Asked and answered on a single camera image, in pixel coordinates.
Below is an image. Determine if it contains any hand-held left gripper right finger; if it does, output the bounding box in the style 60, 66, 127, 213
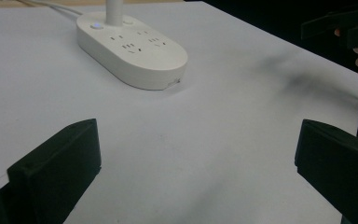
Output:
294, 119, 358, 224

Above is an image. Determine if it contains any white power cable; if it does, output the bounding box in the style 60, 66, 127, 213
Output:
31, 0, 84, 17

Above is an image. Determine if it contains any white power strip lamp base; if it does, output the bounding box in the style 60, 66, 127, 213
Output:
76, 0, 189, 91

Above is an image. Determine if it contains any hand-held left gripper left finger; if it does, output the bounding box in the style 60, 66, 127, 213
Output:
7, 118, 103, 224

